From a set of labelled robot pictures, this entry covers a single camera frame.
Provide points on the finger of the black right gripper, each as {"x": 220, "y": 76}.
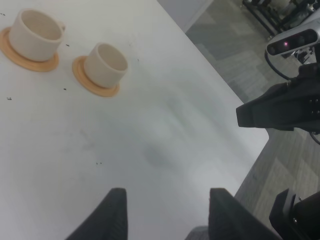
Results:
{"x": 282, "y": 206}

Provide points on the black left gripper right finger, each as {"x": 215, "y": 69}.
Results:
{"x": 229, "y": 220}

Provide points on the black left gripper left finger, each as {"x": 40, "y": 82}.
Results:
{"x": 109, "y": 221}

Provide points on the black equipment rack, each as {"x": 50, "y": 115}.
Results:
{"x": 278, "y": 16}

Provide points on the white teacup near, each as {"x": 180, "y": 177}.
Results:
{"x": 105, "y": 66}

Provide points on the white teacup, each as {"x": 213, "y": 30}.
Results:
{"x": 105, "y": 66}
{"x": 36, "y": 35}

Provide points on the wooden coaster near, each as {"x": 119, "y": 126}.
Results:
{"x": 79, "y": 73}

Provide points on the wooden coaster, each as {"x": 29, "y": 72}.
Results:
{"x": 35, "y": 66}
{"x": 79, "y": 73}

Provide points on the wooden coaster far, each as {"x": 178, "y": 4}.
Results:
{"x": 35, "y": 66}

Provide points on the white teacup far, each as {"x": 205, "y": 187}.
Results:
{"x": 36, "y": 35}

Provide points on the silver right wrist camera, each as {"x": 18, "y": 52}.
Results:
{"x": 307, "y": 34}

